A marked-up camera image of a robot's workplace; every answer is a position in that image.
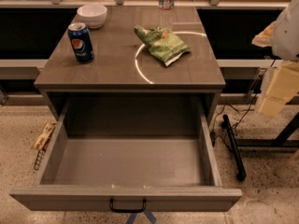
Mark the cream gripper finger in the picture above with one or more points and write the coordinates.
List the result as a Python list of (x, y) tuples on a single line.
[(279, 86), (264, 38)]

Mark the blue pepsi can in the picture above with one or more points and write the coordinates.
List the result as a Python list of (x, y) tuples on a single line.
[(81, 43)]

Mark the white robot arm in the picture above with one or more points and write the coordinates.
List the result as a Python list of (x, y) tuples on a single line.
[(285, 39)]

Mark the grey cabinet with top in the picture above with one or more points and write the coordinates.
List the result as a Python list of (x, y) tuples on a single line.
[(125, 90)]

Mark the open grey top drawer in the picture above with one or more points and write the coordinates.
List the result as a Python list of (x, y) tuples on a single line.
[(172, 172)]

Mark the black table leg base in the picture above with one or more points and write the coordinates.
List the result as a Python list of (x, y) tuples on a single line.
[(282, 140)]

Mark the green chip bag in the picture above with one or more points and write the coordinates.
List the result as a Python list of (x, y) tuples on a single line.
[(162, 43)]

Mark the clear plastic water bottle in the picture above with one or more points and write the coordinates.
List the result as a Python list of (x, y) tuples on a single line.
[(166, 12)]

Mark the white ceramic bowl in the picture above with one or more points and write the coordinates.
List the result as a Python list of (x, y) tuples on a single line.
[(93, 15)]

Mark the blue tape on floor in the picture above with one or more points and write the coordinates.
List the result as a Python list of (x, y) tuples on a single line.
[(136, 217)]

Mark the yellow snack packet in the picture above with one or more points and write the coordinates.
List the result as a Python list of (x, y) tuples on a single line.
[(44, 136)]

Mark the black drawer handle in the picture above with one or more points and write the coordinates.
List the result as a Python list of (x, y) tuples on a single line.
[(127, 206)]

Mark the wire basket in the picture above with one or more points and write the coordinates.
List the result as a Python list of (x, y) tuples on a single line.
[(39, 156)]

